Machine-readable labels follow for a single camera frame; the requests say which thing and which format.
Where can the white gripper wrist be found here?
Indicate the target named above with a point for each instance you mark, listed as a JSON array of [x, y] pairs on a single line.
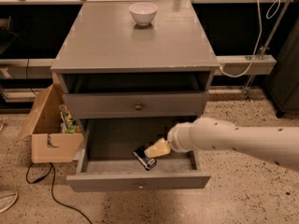
[[175, 138]]

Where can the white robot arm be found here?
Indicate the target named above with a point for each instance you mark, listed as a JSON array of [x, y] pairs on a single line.
[[278, 145]]

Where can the grey top drawer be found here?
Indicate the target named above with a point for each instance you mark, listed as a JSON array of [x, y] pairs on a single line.
[[135, 105]]

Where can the grey open middle drawer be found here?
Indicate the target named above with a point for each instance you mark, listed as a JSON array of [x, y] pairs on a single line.
[[107, 163]]

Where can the grey drawer cabinet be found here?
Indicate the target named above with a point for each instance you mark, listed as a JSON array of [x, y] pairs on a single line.
[[109, 53]]

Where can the green snack package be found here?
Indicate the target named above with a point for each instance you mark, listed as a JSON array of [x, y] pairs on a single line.
[[68, 125]]

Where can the open cardboard box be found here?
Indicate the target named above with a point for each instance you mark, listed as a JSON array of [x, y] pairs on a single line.
[[44, 126]]

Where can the white bowl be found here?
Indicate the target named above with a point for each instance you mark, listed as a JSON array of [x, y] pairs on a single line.
[[143, 13]]

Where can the dark cart at right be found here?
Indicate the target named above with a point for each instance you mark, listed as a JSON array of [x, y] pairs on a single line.
[[282, 85]]

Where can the white shoe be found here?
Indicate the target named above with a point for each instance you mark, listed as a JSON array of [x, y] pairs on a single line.
[[7, 199]]

